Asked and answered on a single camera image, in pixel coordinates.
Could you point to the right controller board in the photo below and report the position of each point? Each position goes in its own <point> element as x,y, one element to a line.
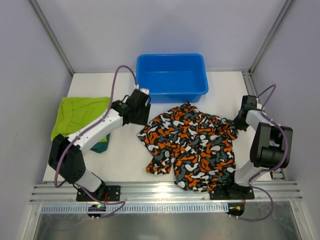
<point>235,209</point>

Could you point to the dark green shorts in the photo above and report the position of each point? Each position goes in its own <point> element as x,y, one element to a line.
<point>102,145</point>

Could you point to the blue plastic bin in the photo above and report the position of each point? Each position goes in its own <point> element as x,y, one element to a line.
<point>172,78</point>

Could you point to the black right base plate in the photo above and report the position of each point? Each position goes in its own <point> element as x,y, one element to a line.
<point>224,192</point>

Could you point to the left aluminium frame post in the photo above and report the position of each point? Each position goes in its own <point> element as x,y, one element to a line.
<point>51,35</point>

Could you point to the lime green shorts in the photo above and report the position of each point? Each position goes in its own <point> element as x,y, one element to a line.
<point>74,113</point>

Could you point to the controller board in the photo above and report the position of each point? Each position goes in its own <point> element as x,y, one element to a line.
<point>95,211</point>
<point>235,209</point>

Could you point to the orange black patterned shorts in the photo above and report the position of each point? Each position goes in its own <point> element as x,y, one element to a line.
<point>196,146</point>

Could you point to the aluminium frame post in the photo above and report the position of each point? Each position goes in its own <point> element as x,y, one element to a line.
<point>51,35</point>
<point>279,20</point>

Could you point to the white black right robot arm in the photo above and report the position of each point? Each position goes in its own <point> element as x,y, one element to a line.
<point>270,149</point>

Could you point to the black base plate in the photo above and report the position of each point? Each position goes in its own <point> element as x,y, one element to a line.
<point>224,192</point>
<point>112,193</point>

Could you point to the left controller board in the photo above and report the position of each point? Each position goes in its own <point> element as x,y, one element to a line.
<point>95,211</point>

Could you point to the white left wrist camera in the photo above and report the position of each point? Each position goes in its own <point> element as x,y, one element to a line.
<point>145,91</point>

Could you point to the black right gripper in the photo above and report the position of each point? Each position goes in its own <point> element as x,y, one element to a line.
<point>238,122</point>

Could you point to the right side aluminium rail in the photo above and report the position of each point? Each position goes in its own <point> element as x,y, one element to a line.
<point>262,100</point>

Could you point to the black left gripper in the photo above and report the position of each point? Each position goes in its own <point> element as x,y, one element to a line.
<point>139,115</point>

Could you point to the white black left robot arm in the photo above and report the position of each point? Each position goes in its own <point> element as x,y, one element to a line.
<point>67,152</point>

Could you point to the aluminium mounting rail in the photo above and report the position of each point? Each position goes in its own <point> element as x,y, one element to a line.
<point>164,192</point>

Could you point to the right aluminium frame post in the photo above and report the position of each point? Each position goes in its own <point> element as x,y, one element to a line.
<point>279,20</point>

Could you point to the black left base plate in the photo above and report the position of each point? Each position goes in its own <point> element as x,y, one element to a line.
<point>112,193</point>

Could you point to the grey slotted cable duct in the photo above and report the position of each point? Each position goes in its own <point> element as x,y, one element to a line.
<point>139,208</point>

